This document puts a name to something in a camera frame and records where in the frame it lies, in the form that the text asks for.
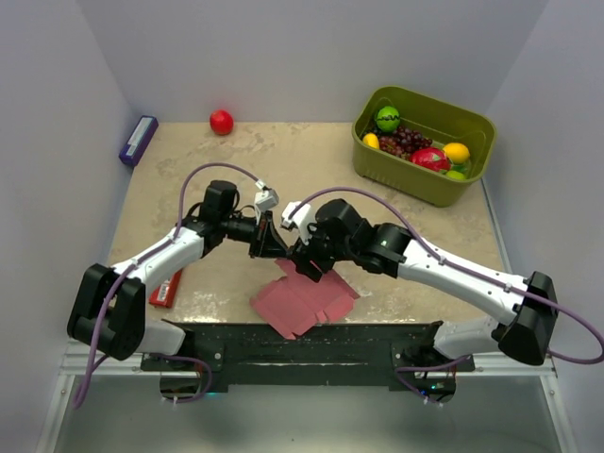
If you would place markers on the red dragon fruit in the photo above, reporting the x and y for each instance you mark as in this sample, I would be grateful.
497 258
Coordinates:
431 158

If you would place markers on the purple box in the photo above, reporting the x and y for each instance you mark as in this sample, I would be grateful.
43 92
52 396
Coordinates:
140 137

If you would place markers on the purple grapes bunch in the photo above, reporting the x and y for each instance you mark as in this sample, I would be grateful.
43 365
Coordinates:
403 142

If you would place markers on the yellow orange fruit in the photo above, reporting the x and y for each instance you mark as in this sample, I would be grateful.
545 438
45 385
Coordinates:
457 153

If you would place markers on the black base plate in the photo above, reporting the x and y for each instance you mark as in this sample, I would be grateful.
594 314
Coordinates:
395 356

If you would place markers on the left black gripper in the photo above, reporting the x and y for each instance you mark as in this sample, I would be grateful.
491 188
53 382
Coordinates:
266 243

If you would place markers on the small green fruit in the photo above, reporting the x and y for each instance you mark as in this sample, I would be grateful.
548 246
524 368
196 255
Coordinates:
456 175

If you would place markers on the small yellow lemon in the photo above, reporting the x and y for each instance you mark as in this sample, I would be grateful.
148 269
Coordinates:
371 140

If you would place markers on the red apple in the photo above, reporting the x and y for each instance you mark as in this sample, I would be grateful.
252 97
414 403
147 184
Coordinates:
221 122

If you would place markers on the red box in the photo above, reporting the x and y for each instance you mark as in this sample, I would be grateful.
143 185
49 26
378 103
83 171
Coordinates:
165 295

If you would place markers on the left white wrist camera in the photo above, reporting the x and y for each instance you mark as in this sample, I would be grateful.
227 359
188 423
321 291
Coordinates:
266 199

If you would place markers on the aluminium frame rail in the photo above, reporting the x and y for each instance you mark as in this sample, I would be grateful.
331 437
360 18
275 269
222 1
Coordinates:
500 407

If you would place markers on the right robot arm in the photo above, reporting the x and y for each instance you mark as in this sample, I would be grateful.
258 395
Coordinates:
519 318

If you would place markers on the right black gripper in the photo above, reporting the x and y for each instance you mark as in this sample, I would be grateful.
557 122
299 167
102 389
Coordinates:
305 252

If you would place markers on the pink paper box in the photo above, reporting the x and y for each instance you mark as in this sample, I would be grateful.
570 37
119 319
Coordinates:
293 304

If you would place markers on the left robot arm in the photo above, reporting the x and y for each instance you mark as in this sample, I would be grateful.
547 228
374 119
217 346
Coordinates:
109 313

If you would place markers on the green plastic basket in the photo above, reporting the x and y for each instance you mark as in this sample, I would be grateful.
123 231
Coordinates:
437 120

